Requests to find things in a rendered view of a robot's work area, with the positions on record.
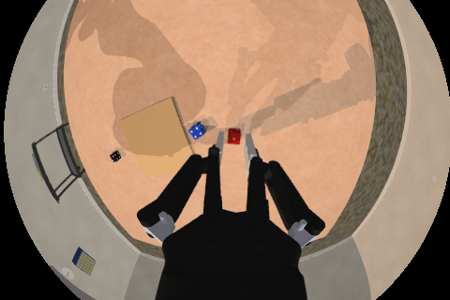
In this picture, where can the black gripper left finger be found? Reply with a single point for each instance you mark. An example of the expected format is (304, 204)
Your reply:
(158, 217)

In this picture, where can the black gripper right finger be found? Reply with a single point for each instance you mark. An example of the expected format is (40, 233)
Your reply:
(302, 224)

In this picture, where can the black die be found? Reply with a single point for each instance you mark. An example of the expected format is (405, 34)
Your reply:
(115, 156)

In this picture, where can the red die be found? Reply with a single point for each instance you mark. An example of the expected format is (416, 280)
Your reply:
(234, 136)

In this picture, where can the blue die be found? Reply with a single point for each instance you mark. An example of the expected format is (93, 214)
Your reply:
(197, 130)

